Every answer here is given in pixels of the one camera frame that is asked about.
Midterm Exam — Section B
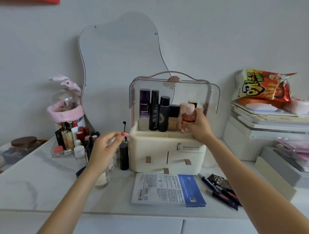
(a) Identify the person's left hand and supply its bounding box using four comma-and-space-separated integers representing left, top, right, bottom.
87, 131, 130, 172

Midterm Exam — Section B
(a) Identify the person's right hand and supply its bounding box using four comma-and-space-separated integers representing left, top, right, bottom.
181, 108, 216, 145

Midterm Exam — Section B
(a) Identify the peach toner bottle pink cap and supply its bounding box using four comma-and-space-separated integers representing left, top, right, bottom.
182, 103, 197, 133

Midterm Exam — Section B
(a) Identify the person's left forearm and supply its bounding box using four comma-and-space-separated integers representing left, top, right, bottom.
36, 165, 107, 234

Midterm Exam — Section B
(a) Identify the person's right forearm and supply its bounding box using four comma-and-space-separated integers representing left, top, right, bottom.
200, 135, 309, 234

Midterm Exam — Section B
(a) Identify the beige foundation bottle black cap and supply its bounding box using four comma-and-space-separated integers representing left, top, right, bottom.
168, 104, 180, 132

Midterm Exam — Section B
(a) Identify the black lipstick tube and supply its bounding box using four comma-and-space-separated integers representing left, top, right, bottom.
119, 143, 130, 171

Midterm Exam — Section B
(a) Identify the pale pink capped bottle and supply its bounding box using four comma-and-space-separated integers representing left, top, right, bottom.
179, 102, 188, 121

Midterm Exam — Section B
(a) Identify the black bottle gold dot pattern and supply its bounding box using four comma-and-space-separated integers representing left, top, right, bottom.
158, 96, 171, 132

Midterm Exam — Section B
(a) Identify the slim black spray bottle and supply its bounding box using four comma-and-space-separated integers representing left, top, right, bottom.
149, 90, 160, 131

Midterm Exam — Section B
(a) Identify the cream cosmetic organizer clear lid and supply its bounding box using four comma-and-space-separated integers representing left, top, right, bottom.
129, 71, 221, 175

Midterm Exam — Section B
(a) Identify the purple skincare bottle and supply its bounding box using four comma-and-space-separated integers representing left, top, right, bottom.
139, 88, 151, 131

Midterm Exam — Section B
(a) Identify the small white capped bottle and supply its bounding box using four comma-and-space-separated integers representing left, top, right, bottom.
74, 145, 85, 159

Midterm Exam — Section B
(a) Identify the clear glass bottle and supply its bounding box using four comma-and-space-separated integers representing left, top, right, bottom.
94, 166, 111, 190

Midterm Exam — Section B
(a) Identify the group of lipsticks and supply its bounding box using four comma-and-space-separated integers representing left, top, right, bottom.
55, 121, 100, 159

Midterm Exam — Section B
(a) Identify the pink bunny ear headband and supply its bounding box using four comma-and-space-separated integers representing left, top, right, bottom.
47, 74, 84, 122

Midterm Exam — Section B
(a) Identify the black eyeliner pen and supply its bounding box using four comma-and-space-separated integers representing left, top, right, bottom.
198, 173, 220, 194

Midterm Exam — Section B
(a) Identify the clear acrylic lipstick holder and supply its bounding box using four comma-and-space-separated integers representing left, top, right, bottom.
51, 135, 90, 158

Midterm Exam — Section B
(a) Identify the black patterned sachet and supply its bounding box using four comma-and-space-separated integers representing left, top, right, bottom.
207, 174, 233, 191

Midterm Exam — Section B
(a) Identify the stack of white boxes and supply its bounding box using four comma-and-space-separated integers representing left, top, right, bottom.
223, 103, 309, 162

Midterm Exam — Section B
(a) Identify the white blue face mask packet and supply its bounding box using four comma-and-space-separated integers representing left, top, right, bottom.
131, 173, 207, 208

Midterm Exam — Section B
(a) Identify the clear glass dome jar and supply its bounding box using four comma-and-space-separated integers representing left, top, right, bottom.
52, 90, 85, 131

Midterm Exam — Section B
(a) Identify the white oval pad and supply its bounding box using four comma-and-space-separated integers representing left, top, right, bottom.
245, 103, 278, 112

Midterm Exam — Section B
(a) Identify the wavy frameless mirror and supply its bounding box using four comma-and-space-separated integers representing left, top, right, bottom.
78, 12, 175, 129

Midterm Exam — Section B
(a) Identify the dark cosmetic pencil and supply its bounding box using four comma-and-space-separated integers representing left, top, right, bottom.
212, 184, 242, 212

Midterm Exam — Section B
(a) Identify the orange snack bag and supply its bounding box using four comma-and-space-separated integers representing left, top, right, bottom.
231, 68, 297, 103

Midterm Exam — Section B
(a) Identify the glass jar brown lid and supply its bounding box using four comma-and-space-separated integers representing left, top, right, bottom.
10, 136, 38, 156

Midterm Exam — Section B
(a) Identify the cream rectangular box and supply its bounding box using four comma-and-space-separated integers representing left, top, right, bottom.
254, 156, 297, 201

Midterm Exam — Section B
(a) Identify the grey flat box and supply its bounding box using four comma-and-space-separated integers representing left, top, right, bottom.
260, 146, 309, 189

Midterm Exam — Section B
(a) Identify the pink clear acrylic box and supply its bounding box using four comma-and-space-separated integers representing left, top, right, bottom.
275, 137, 309, 154

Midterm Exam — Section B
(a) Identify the pink round case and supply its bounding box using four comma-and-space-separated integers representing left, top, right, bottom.
283, 97, 309, 117

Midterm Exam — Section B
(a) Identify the red wall decoration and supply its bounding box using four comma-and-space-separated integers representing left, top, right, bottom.
23, 0, 60, 4

